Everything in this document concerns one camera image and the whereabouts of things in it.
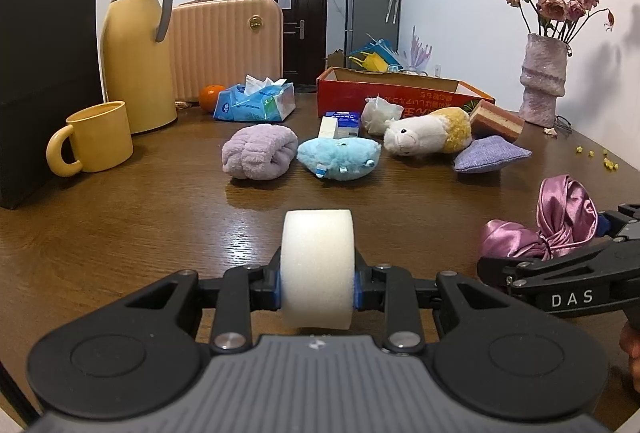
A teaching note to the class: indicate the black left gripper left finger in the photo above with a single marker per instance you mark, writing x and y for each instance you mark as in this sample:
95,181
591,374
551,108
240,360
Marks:
144,351

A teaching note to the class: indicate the person's hand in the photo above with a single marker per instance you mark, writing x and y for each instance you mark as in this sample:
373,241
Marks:
630,344

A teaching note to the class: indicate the toast-shaped sponge cake block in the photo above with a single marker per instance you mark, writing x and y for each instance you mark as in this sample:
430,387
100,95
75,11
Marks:
487,119

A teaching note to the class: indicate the blue yellow bag pile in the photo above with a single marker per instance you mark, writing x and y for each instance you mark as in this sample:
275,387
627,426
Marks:
378,55

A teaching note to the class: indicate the purple knitted pouch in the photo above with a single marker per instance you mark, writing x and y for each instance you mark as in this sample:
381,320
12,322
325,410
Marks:
489,154

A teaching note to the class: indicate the pink hard-shell suitcase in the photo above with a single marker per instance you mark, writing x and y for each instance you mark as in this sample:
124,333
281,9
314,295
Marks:
220,42

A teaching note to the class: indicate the dark brown entrance door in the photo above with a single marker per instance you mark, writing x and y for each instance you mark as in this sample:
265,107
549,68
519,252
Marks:
304,40

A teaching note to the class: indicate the light blue plush toy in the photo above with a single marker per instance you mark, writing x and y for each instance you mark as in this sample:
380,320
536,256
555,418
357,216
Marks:
339,159

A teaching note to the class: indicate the blue tissue pack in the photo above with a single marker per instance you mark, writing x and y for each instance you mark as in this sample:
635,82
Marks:
254,100

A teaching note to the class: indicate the yellow thermos jug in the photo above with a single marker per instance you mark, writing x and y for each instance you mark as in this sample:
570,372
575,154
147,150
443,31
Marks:
135,58

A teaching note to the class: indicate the yellow ceramic mug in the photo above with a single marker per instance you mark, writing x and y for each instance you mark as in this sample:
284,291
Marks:
94,139

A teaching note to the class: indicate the purple feather decoration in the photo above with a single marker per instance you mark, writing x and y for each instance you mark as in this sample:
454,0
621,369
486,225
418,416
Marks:
420,53

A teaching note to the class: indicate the white yellow plush toy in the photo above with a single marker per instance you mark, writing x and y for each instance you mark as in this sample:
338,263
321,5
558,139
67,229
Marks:
444,131

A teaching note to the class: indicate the pink satin scrunchie bonnet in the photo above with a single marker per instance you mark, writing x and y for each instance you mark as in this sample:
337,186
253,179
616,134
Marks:
566,219

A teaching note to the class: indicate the white foam sponge roll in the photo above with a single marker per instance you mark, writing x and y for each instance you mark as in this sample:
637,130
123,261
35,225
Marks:
317,269

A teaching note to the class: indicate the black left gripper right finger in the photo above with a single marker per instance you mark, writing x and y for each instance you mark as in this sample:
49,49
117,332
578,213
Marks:
491,353

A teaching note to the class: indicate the black paper shopping bag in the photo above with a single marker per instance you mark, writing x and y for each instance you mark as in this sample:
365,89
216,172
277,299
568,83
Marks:
49,70

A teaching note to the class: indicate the pink textured vase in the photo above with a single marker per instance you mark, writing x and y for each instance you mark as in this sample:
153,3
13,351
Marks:
543,76

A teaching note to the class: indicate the grey refrigerator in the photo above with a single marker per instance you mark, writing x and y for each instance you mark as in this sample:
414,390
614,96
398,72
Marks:
367,21

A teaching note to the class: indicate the lilac towel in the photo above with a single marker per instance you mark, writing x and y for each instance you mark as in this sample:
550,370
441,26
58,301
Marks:
262,152

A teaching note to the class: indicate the orange cardboard box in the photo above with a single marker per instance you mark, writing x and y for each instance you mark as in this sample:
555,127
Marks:
347,90

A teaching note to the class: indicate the small white blue carton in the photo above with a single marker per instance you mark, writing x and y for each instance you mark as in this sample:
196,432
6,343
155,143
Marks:
339,125

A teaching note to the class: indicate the clear plastic bag of stuffing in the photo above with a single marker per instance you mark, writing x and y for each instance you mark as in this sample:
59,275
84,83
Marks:
377,114

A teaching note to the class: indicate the orange fruit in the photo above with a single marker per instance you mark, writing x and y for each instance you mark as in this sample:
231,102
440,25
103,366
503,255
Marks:
208,97

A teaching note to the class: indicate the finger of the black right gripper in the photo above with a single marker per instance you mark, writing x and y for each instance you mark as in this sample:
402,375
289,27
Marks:
595,279

